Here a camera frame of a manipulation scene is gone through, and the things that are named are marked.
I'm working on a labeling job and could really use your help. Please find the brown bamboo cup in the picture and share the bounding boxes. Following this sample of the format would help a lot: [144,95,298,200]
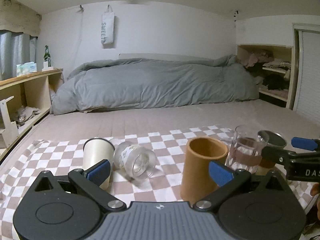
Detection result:
[180,137,228,205]

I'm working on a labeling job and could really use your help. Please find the steel cup with brown sleeve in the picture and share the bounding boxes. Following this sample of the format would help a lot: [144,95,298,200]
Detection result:
[256,130,287,176]

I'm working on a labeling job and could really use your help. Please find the person's right hand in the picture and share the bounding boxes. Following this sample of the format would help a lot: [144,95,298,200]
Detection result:
[310,183,320,220]

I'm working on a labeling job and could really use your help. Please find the white tumbler lying down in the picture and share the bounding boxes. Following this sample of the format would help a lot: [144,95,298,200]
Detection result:
[82,138,115,191]

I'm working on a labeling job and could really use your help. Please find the clear glass mug brown band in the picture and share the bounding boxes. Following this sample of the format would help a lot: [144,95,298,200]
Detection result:
[225,125,269,174]

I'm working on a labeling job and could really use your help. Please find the clear glass jar lying down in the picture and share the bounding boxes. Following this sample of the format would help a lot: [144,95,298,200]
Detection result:
[113,141,157,181]

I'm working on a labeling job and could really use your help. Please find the white sliding door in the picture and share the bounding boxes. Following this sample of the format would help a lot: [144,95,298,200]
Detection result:
[293,24,319,124]

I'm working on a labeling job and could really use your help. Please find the folded clothes in closet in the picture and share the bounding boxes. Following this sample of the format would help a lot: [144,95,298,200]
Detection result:
[240,50,291,101]

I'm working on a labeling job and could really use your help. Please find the wooden closet shelf unit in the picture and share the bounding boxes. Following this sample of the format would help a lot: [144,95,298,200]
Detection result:
[237,44,298,109]

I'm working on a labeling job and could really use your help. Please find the grey duvet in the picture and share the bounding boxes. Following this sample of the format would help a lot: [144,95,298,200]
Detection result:
[50,55,259,115]

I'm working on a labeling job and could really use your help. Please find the crumpled cloth on shelf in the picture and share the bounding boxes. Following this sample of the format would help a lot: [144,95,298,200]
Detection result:
[14,106,41,126]

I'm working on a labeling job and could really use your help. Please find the white wooden stand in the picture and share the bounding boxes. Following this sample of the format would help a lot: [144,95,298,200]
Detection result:
[0,96,19,149]

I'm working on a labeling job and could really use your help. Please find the wooden low shelf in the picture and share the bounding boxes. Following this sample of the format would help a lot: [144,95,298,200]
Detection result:
[1,69,64,159]

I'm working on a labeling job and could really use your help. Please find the small white box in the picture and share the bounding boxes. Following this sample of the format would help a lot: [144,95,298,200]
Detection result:
[42,61,54,72]

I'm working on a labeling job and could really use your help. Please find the green glass bottle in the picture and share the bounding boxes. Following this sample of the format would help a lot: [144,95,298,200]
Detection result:
[44,45,51,65]

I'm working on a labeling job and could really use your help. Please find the tissue pack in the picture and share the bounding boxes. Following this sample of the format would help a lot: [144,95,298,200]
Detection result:
[16,62,37,77]

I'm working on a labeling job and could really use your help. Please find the grey curtain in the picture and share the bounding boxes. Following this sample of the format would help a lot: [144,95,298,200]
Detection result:
[1,30,37,80]

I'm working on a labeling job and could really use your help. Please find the white hanging fabric bag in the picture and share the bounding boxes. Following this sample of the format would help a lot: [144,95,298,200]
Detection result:
[100,4,115,48]

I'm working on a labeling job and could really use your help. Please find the beige curtain valance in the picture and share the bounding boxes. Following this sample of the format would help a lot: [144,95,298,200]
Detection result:
[1,0,42,37]

